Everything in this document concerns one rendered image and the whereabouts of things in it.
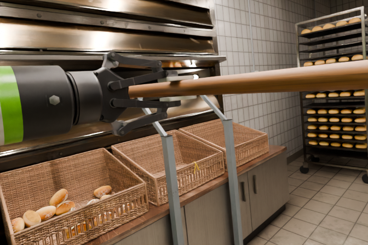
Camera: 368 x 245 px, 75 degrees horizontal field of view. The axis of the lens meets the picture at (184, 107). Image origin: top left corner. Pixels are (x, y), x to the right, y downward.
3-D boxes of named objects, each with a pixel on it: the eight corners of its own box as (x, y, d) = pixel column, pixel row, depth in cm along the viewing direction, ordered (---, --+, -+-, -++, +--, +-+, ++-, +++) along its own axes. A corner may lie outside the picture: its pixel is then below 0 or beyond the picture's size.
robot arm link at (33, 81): (28, 146, 25) (15, 58, 25) (13, 137, 34) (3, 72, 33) (86, 134, 29) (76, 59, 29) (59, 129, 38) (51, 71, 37)
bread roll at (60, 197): (62, 185, 128) (69, 191, 126) (65, 191, 133) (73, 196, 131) (46, 200, 122) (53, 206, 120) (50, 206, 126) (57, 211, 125)
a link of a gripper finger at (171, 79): (157, 82, 45) (156, 78, 45) (184, 80, 50) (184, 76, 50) (167, 81, 43) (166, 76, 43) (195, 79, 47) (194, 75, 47)
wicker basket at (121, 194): (1, 228, 119) (-8, 174, 116) (109, 188, 156) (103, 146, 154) (15, 280, 82) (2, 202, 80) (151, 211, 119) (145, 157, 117)
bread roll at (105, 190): (110, 182, 143) (114, 191, 140) (109, 188, 147) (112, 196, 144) (93, 188, 137) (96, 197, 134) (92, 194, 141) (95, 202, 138)
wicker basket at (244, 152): (180, 161, 197) (177, 128, 195) (223, 145, 235) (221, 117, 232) (228, 173, 161) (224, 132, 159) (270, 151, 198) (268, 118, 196)
